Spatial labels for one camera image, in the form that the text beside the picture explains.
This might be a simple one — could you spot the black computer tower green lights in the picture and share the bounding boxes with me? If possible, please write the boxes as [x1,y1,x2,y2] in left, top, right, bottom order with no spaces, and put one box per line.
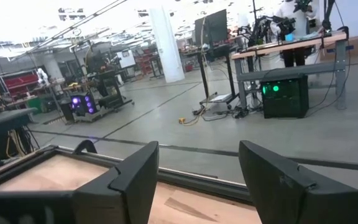
[260,73,310,119]

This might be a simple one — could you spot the computer tower purple fans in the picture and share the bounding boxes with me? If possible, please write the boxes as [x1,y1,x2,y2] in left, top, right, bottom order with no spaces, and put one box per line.
[69,92,99,116]

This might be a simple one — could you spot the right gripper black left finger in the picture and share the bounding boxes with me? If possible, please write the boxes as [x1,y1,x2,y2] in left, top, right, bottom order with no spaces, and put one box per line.
[72,141,160,224]

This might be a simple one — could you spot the dark grey desk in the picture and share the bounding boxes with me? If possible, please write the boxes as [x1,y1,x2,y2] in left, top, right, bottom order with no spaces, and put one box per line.
[0,107,39,141]

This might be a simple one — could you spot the white round pillar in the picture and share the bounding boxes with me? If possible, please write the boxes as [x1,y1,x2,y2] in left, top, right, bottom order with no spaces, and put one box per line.
[148,6,186,84]

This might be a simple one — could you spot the person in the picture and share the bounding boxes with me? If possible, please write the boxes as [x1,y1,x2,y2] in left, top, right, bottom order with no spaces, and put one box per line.
[273,0,319,68]

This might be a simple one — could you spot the rack with red bins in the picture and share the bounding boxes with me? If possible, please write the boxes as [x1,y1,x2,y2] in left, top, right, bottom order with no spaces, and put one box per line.
[0,69,40,98]

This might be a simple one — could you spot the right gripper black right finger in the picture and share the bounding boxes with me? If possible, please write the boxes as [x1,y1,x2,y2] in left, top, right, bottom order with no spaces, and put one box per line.
[238,139,358,224]

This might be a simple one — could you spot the cardboard box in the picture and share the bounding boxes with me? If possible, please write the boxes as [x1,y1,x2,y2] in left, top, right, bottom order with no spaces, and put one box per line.
[319,35,358,62]

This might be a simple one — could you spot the black aluminium table frame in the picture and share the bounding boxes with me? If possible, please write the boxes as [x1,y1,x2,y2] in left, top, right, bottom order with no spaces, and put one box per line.
[0,144,254,203]

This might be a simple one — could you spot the bundle of yellow cables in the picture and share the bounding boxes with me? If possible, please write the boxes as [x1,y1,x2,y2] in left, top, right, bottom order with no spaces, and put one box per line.
[6,129,28,158]

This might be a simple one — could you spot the white board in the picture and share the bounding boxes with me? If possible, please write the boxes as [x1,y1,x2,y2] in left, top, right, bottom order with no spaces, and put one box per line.
[116,49,137,70]

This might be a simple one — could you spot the black monitor on rolling stand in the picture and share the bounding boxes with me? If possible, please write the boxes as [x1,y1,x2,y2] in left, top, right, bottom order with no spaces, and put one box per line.
[193,9,239,106]

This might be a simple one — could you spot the short black cable loop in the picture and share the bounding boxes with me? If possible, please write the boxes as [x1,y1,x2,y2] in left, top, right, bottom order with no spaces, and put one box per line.
[72,139,98,156]

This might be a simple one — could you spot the black equipment cart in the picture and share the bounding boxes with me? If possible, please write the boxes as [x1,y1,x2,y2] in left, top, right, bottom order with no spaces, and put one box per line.
[85,52,134,110]

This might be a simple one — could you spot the wood-topped grey workbench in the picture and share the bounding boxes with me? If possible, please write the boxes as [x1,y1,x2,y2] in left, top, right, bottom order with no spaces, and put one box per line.
[231,30,351,111]

